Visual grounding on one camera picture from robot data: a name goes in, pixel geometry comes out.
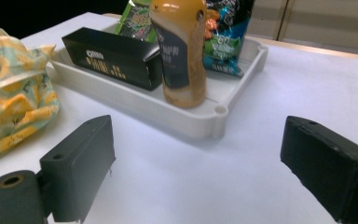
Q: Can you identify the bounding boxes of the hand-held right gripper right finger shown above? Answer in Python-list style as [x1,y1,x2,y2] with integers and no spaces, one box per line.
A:
[280,115,358,224]

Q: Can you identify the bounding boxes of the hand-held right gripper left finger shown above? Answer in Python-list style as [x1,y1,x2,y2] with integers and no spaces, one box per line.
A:
[39,115,117,223]

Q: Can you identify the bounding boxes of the lemon print fabric bag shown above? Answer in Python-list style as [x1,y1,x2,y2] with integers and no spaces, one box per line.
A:
[0,13,60,171]

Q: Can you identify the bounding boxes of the white plastic tray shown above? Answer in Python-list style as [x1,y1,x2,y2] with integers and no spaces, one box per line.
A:
[48,21,269,139]

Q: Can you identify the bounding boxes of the black cardboard box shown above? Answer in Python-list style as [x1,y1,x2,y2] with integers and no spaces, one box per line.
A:
[61,26,164,91]

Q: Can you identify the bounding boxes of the green snack packet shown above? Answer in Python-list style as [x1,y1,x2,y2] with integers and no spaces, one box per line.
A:
[115,0,158,44]

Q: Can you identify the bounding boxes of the orange drink bottle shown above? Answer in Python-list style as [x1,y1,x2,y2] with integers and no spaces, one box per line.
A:
[148,0,208,109]

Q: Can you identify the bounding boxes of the black and blue chip bag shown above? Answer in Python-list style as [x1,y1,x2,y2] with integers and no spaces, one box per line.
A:
[202,0,255,78]

